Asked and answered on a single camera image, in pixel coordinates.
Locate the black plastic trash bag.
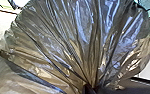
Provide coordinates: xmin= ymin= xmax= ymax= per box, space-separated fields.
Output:
xmin=0 ymin=0 xmax=150 ymax=94

